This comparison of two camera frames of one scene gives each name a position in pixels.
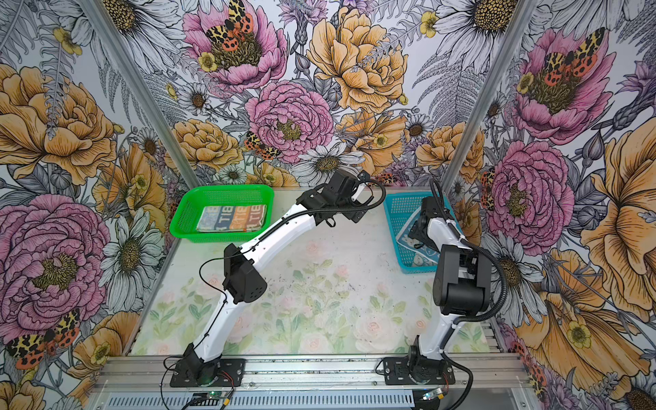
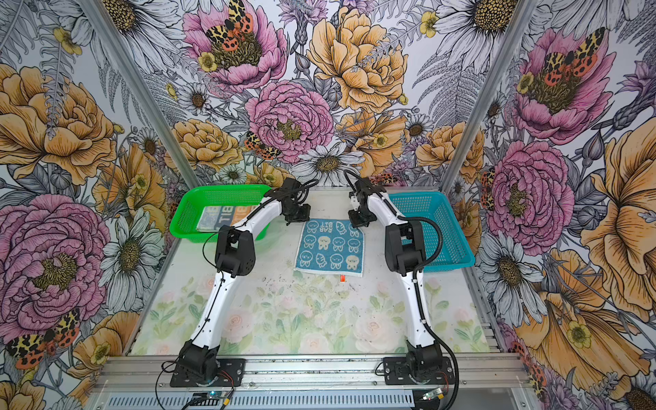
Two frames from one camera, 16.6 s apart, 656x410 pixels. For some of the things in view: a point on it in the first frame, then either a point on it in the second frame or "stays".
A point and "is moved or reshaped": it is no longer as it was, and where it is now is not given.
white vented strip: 174,401 stays
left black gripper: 357,207 → 303,217
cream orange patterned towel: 231,218 stays
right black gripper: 415,232 → 356,222
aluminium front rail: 491,372 stays
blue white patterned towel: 424,254 is moved or reshaped
